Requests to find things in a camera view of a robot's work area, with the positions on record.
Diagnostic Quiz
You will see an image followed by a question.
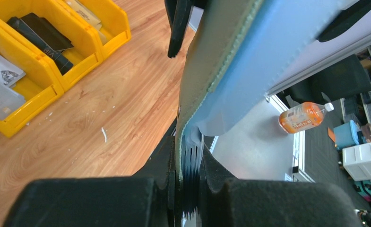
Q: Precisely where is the silver VIP card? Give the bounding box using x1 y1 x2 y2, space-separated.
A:
0 55 26 87

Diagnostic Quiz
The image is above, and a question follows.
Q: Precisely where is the gold credit card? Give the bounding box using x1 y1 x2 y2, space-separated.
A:
65 0 108 44

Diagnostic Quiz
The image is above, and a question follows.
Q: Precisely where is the yellow plastic bin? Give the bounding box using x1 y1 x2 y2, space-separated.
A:
0 25 64 138
0 0 103 90
58 0 131 59

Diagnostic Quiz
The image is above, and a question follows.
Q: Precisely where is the blue storage box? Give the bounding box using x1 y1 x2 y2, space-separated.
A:
333 120 360 150

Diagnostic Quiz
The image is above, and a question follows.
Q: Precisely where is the yellow left plastic bin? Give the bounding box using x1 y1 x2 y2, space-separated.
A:
0 25 64 138

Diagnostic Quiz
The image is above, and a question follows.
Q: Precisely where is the black credit card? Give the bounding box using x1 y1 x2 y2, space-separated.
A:
7 13 74 75

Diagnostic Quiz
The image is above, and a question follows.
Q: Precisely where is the yellow middle plastic bin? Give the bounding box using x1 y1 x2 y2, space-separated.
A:
0 0 103 90

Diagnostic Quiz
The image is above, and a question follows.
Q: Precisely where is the translucent frosted card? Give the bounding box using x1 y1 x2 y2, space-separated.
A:
0 83 26 121

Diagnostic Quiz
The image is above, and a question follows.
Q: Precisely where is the yellow right plastic bin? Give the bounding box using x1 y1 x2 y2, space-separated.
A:
58 0 131 59

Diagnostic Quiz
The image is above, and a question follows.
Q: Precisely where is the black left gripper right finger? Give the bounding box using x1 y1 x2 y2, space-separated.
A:
199 150 361 227

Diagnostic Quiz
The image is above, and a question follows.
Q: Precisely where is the white storage box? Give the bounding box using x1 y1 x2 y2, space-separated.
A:
342 142 371 181

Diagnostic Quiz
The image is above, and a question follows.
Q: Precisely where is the black office chair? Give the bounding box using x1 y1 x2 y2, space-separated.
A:
284 54 371 105

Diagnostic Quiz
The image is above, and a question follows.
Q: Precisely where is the orange drink bottle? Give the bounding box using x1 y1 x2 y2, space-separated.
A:
279 102 334 134

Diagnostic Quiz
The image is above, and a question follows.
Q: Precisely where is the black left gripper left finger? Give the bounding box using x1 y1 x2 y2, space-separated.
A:
3 136 177 227

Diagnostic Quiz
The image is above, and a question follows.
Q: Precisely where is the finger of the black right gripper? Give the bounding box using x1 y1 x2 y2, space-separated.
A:
317 0 371 43
164 0 194 58

